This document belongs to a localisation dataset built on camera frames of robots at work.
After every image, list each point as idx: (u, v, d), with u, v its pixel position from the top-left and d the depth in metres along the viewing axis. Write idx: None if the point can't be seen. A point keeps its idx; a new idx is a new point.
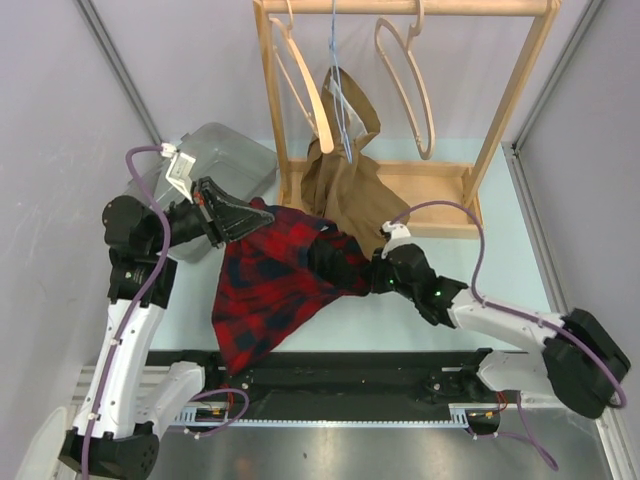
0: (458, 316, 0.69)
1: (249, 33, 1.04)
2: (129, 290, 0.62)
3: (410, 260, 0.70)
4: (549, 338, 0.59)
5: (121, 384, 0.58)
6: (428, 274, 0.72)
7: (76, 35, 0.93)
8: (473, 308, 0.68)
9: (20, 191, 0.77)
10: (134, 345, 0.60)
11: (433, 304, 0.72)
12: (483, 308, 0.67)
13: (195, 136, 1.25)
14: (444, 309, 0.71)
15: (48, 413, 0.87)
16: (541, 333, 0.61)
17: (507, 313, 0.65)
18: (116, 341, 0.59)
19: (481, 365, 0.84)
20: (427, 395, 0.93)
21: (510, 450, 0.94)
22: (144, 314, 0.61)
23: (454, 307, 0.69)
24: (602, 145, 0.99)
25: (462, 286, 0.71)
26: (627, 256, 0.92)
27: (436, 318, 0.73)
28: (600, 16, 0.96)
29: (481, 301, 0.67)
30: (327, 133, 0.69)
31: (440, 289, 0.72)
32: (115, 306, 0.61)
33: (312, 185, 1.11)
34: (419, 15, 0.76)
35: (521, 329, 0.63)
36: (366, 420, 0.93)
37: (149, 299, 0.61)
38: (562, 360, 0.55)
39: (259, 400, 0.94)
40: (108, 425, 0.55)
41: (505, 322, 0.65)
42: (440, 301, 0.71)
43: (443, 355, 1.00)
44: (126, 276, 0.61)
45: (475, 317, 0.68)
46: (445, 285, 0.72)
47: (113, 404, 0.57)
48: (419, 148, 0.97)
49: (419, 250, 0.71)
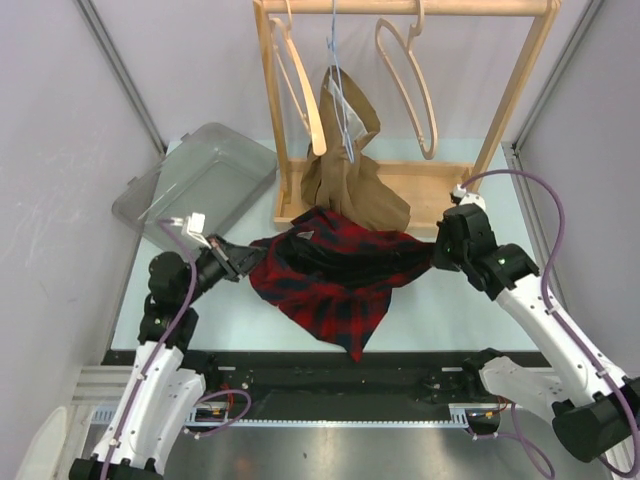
0: (510, 297, 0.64)
1: (249, 33, 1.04)
2: (156, 335, 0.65)
3: (465, 213, 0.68)
4: (600, 394, 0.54)
5: (143, 414, 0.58)
6: (488, 239, 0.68)
7: (77, 35, 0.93)
8: (534, 306, 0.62)
9: (20, 191, 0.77)
10: (158, 378, 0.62)
11: (485, 265, 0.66)
12: (547, 315, 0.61)
13: (195, 136, 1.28)
14: (501, 281, 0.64)
15: (48, 414, 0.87)
16: (595, 384, 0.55)
17: (567, 334, 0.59)
18: (141, 374, 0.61)
19: (484, 364, 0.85)
20: (427, 395, 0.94)
21: (511, 450, 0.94)
22: (168, 354, 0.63)
23: (512, 289, 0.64)
24: (602, 144, 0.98)
25: (529, 266, 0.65)
26: (628, 256, 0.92)
27: (482, 283, 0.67)
28: (600, 15, 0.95)
29: (548, 306, 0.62)
30: (319, 136, 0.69)
31: (504, 259, 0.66)
32: (142, 347, 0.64)
33: (312, 184, 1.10)
34: (419, 15, 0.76)
35: (575, 363, 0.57)
36: (366, 420, 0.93)
37: (173, 343, 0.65)
38: (599, 420, 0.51)
39: (259, 400, 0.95)
40: (127, 454, 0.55)
41: (563, 342, 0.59)
42: (500, 272, 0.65)
43: (443, 354, 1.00)
44: (156, 322, 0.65)
45: (529, 316, 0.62)
46: (508, 252, 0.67)
47: (133, 432, 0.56)
48: (422, 148, 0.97)
49: (479, 209, 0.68)
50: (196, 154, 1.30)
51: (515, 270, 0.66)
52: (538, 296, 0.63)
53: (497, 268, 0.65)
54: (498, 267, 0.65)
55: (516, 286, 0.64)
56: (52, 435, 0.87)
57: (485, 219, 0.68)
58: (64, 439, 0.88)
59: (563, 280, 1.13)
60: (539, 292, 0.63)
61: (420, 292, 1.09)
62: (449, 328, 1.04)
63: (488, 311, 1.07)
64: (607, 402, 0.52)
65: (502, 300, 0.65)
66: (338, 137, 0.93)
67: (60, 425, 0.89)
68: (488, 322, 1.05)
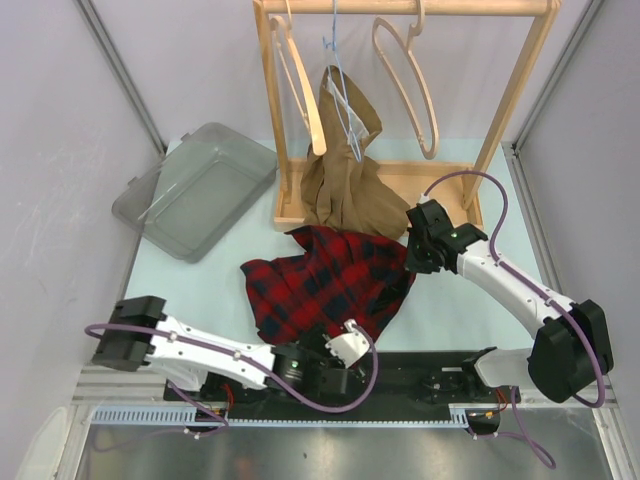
0: (467, 263, 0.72)
1: (249, 33, 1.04)
2: (279, 365, 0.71)
3: (421, 205, 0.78)
4: (550, 317, 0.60)
5: (198, 360, 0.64)
6: (446, 223, 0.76)
7: (77, 35, 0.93)
8: (484, 262, 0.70)
9: (19, 191, 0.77)
10: (233, 371, 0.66)
11: (441, 242, 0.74)
12: (495, 267, 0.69)
13: (195, 136, 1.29)
14: (455, 252, 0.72)
15: (49, 413, 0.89)
16: (543, 311, 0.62)
17: (517, 278, 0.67)
18: (239, 357, 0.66)
19: (478, 357, 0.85)
20: (427, 395, 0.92)
21: (512, 451, 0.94)
22: (259, 379, 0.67)
23: (464, 253, 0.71)
24: (602, 145, 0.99)
25: (479, 236, 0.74)
26: (628, 257, 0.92)
27: (443, 259, 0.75)
28: (600, 16, 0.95)
29: (495, 259, 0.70)
30: (320, 135, 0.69)
31: (455, 233, 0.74)
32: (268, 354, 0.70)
33: (313, 184, 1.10)
34: (419, 15, 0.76)
35: (525, 297, 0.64)
36: (366, 421, 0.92)
37: (269, 382, 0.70)
38: (554, 343, 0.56)
39: (257, 401, 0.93)
40: (158, 349, 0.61)
41: (513, 285, 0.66)
42: (453, 244, 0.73)
43: (444, 354, 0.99)
44: (292, 364, 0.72)
45: (482, 272, 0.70)
46: (463, 229, 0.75)
47: (180, 353, 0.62)
48: (422, 148, 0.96)
49: (433, 201, 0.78)
50: (197, 153, 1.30)
51: (470, 239, 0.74)
52: (488, 255, 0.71)
53: (451, 243, 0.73)
54: (455, 242, 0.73)
55: (466, 251, 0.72)
56: (53, 435, 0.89)
57: (440, 207, 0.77)
58: (63, 439, 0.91)
59: (563, 280, 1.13)
60: (488, 251, 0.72)
61: (421, 292, 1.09)
62: (448, 329, 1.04)
63: (489, 312, 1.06)
64: (558, 324, 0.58)
65: (460, 268, 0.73)
66: (339, 137, 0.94)
67: (59, 425, 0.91)
68: (488, 322, 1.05)
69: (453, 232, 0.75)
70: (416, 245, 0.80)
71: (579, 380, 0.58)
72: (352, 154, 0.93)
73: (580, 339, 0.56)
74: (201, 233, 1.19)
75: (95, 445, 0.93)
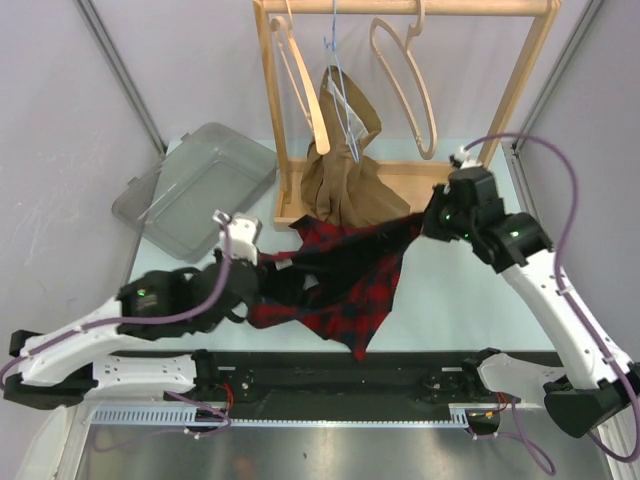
0: (519, 274, 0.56)
1: (249, 34, 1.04)
2: (131, 307, 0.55)
3: (474, 178, 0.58)
4: (606, 381, 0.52)
5: (61, 357, 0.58)
6: (498, 208, 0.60)
7: (77, 36, 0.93)
8: (545, 286, 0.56)
9: (19, 190, 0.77)
10: (88, 343, 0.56)
11: (493, 234, 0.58)
12: (557, 296, 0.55)
13: (195, 136, 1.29)
14: (510, 255, 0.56)
15: (48, 414, 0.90)
16: (601, 370, 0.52)
17: (578, 318, 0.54)
18: (82, 329, 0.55)
19: (482, 361, 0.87)
20: (427, 395, 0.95)
21: (512, 451, 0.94)
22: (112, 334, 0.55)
23: (522, 266, 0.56)
24: (602, 144, 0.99)
25: (543, 240, 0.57)
26: (627, 257, 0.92)
27: (488, 256, 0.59)
28: (600, 16, 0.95)
29: (560, 286, 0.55)
30: (323, 134, 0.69)
31: (516, 230, 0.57)
32: (110, 305, 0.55)
33: (313, 185, 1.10)
34: (419, 15, 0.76)
35: (583, 348, 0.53)
36: (364, 420, 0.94)
37: (123, 329, 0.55)
38: (602, 406, 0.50)
39: (259, 400, 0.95)
40: (25, 372, 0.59)
41: (572, 327, 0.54)
42: (510, 243, 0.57)
43: (446, 354, 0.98)
44: (139, 295, 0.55)
45: (539, 296, 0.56)
46: (528, 231, 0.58)
47: (40, 364, 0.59)
48: (420, 148, 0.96)
49: (490, 173, 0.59)
50: (197, 153, 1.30)
51: (529, 248, 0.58)
52: (550, 275, 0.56)
53: (508, 241, 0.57)
54: (513, 243, 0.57)
55: (527, 264, 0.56)
56: (52, 436, 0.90)
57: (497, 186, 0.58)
58: (63, 440, 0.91)
59: None
60: (551, 270, 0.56)
61: None
62: None
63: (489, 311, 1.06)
64: (611, 389, 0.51)
65: (508, 275, 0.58)
66: (339, 137, 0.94)
67: (59, 425, 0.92)
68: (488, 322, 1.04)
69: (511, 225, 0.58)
70: (445, 215, 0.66)
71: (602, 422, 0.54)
72: (351, 154, 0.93)
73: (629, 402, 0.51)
74: (200, 232, 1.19)
75: (95, 444, 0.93)
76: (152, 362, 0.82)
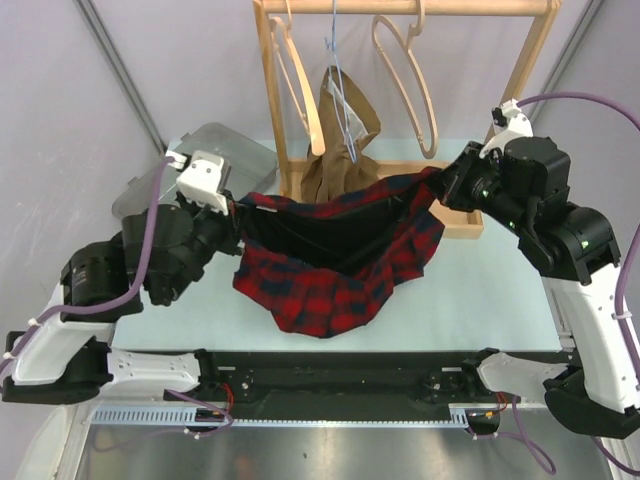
0: (578, 290, 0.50)
1: (248, 34, 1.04)
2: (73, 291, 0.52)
3: (546, 163, 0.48)
4: (632, 407, 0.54)
5: (36, 354, 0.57)
6: (557, 201, 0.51)
7: (77, 36, 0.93)
8: (601, 309, 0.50)
9: (20, 191, 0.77)
10: (47, 335, 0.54)
11: (556, 236, 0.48)
12: (610, 320, 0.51)
13: (195, 136, 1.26)
14: (572, 263, 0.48)
15: (48, 413, 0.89)
16: (631, 398, 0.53)
17: (623, 345, 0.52)
18: (38, 324, 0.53)
19: (482, 360, 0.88)
20: (427, 396, 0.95)
21: (512, 450, 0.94)
22: (57, 323, 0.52)
23: (584, 280, 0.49)
24: (602, 144, 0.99)
25: (609, 253, 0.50)
26: None
27: (538, 260, 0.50)
28: (599, 16, 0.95)
29: (618, 312, 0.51)
30: (319, 135, 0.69)
31: (588, 238, 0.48)
32: (60, 293, 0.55)
33: (312, 185, 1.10)
34: (419, 16, 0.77)
35: (621, 375, 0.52)
36: (365, 420, 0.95)
37: (67, 316, 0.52)
38: (623, 427, 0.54)
39: (259, 400, 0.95)
40: (14, 375, 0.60)
41: (619, 354, 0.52)
42: (577, 252, 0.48)
43: (446, 354, 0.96)
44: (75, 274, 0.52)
45: (592, 318, 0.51)
46: (597, 235, 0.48)
47: (21, 365, 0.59)
48: (422, 147, 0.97)
49: (565, 159, 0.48)
50: None
51: (593, 256, 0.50)
52: (609, 296, 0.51)
53: (575, 249, 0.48)
54: (579, 251, 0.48)
55: (588, 277, 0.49)
56: (51, 436, 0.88)
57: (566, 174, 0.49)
58: (62, 440, 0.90)
59: None
60: (611, 292, 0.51)
61: None
62: None
63: None
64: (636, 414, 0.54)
65: (557, 283, 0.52)
66: (338, 137, 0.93)
67: (59, 425, 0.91)
68: None
69: (578, 227, 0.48)
70: (480, 190, 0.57)
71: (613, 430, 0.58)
72: (348, 154, 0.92)
73: None
74: None
75: (95, 444, 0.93)
76: (158, 360, 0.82)
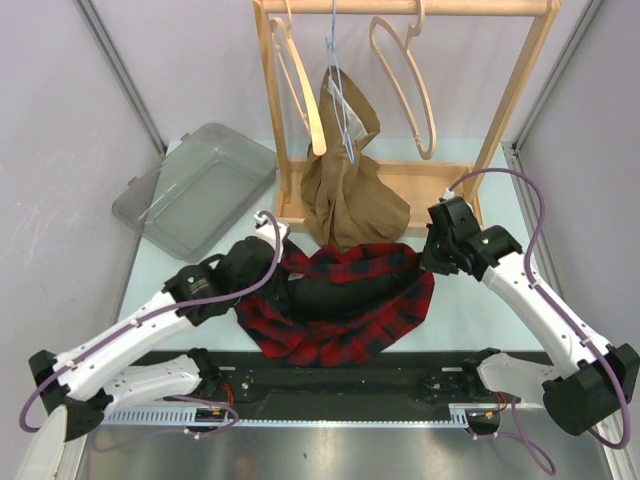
0: (495, 277, 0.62)
1: (248, 34, 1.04)
2: (183, 293, 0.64)
3: (446, 202, 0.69)
4: (585, 361, 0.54)
5: (112, 359, 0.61)
6: (471, 226, 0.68)
7: (77, 36, 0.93)
8: (518, 282, 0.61)
9: (19, 191, 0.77)
10: (145, 334, 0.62)
11: (468, 245, 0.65)
12: (530, 289, 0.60)
13: (195, 136, 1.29)
14: (486, 260, 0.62)
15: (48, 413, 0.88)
16: (579, 351, 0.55)
17: (550, 305, 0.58)
18: (139, 323, 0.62)
19: (482, 361, 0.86)
20: (427, 396, 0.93)
21: (512, 450, 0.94)
22: (172, 318, 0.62)
23: (494, 266, 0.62)
24: (601, 145, 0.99)
25: (513, 246, 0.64)
26: (627, 257, 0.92)
27: (466, 265, 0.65)
28: (599, 16, 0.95)
29: (531, 280, 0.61)
30: (319, 136, 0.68)
31: (487, 238, 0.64)
32: (161, 296, 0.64)
33: (312, 185, 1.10)
34: (419, 15, 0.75)
35: (559, 333, 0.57)
36: (364, 421, 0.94)
37: (183, 311, 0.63)
38: (585, 388, 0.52)
39: (258, 400, 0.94)
40: (71, 382, 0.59)
41: (547, 314, 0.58)
42: (484, 250, 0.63)
43: (443, 355, 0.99)
44: (189, 281, 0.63)
45: (513, 292, 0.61)
46: (499, 245, 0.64)
47: (91, 368, 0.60)
48: (418, 148, 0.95)
49: (459, 197, 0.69)
50: (197, 154, 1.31)
51: (499, 250, 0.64)
52: (522, 272, 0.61)
53: (481, 248, 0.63)
54: (486, 253, 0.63)
55: (499, 265, 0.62)
56: None
57: (466, 206, 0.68)
58: None
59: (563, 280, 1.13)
60: (522, 268, 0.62)
61: None
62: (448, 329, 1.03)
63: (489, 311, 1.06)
64: (591, 369, 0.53)
65: (487, 280, 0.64)
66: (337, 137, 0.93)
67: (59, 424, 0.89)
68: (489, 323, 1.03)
69: (482, 236, 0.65)
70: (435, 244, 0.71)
71: (599, 412, 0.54)
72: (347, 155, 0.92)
73: (612, 383, 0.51)
74: (200, 233, 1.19)
75: (95, 445, 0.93)
76: (155, 369, 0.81)
